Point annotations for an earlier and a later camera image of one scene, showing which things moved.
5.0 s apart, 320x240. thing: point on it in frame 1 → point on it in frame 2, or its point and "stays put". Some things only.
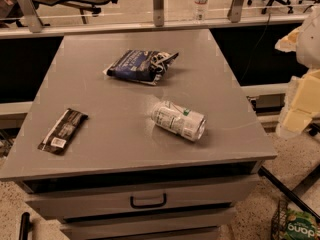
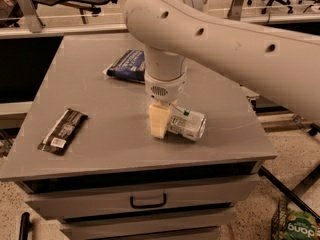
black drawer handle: (139, 206) stays put
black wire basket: (279, 220) stays put
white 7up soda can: (179, 120) stays put
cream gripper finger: (301, 103) → (163, 91)
